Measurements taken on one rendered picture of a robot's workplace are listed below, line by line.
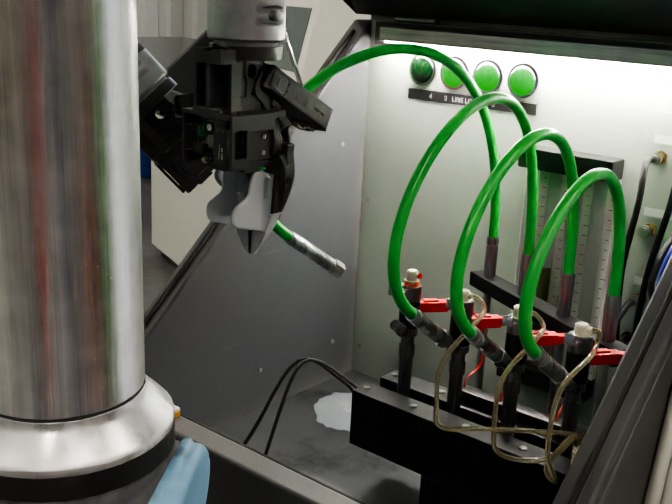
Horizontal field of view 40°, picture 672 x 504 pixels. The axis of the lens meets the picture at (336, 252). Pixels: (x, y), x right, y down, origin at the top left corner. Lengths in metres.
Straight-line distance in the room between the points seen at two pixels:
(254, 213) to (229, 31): 0.18
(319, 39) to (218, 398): 2.74
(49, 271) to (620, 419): 0.68
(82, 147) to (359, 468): 1.01
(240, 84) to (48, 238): 0.48
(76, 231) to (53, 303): 0.04
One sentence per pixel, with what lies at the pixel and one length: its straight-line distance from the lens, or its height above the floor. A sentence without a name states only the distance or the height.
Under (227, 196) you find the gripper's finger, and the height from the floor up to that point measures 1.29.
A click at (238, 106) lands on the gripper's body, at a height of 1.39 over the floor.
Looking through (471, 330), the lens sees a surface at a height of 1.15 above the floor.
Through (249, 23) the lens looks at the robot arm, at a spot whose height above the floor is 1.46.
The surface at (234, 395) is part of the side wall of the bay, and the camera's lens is 1.48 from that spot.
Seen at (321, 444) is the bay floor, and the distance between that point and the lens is 1.43.
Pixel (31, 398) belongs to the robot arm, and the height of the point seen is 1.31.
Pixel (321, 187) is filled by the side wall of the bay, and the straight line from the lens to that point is 1.51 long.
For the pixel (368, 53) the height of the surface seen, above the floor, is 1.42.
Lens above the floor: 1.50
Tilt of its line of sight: 16 degrees down
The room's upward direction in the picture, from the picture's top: 3 degrees clockwise
